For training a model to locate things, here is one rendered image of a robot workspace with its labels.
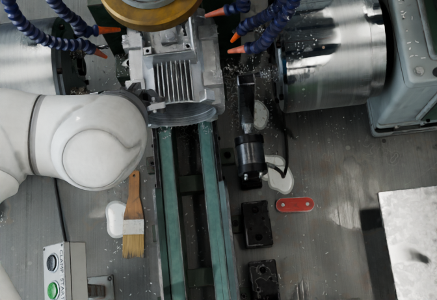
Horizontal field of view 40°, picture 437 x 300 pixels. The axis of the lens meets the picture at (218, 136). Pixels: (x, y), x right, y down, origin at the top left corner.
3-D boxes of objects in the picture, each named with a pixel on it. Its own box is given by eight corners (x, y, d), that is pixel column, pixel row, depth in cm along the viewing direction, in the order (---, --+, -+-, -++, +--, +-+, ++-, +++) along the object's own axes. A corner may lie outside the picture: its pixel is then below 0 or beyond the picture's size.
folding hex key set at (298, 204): (313, 198, 140) (313, 196, 138) (314, 211, 139) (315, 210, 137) (275, 199, 140) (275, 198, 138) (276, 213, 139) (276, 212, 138)
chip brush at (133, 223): (124, 171, 144) (123, 170, 143) (145, 170, 143) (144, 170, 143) (122, 259, 138) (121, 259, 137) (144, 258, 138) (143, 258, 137)
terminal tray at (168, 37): (142, 17, 124) (135, 0, 117) (193, 10, 124) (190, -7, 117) (146, 71, 121) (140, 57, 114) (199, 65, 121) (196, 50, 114)
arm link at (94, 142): (152, 91, 81) (53, 84, 80) (139, 116, 65) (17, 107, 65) (148, 168, 83) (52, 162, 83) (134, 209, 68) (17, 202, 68)
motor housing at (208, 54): (134, 49, 139) (118, 11, 120) (217, 40, 138) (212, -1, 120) (141, 133, 133) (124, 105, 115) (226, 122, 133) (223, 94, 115)
